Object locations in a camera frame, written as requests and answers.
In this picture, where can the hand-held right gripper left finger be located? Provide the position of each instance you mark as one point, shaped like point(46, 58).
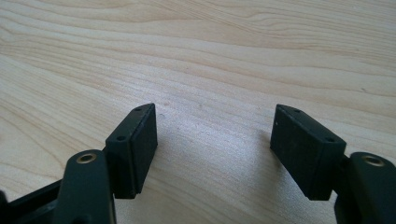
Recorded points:
point(134, 152)

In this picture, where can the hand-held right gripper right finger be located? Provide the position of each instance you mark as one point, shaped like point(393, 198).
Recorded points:
point(306, 149)

